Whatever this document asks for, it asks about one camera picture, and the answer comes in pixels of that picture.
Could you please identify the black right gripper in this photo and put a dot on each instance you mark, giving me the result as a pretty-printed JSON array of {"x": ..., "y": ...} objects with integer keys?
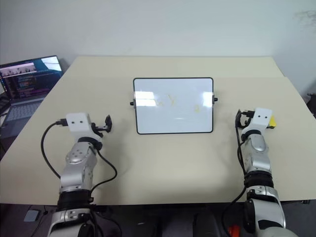
[{"x": 247, "y": 121}]

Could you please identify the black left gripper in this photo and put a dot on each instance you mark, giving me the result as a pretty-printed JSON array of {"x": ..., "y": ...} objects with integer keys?
[{"x": 96, "y": 129}]

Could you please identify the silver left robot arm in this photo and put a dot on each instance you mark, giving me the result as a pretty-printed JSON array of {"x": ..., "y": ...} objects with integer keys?
[{"x": 76, "y": 163}]

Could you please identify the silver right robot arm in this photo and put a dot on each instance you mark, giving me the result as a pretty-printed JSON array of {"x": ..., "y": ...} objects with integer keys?
[{"x": 258, "y": 158}]

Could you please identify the yellow object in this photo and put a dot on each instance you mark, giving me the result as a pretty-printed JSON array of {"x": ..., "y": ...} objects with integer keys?
[{"x": 272, "y": 122}]

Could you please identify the small black-framed whiteboard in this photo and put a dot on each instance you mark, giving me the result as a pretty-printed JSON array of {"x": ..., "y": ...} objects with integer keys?
[{"x": 172, "y": 106}]

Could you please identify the dark object beside table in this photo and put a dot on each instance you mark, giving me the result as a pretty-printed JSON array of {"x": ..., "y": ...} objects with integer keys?
[{"x": 311, "y": 101}]

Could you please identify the open grey laptop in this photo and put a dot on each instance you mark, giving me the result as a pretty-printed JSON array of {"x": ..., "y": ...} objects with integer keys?
[{"x": 27, "y": 81}]

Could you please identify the small orange object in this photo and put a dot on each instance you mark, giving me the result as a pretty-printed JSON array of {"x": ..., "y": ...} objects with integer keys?
[{"x": 234, "y": 231}]

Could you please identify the small grey floor pad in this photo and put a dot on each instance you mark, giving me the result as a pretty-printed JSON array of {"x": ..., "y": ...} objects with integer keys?
[{"x": 32, "y": 215}]

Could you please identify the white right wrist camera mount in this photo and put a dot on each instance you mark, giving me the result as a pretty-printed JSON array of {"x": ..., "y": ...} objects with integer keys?
[{"x": 260, "y": 117}]

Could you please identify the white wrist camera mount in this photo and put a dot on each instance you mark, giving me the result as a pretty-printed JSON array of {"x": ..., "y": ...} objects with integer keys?
[
  {"x": 77, "y": 123},
  {"x": 260, "y": 117}
]

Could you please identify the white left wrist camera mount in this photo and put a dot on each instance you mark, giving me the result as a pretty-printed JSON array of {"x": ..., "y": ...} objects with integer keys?
[{"x": 77, "y": 123}]

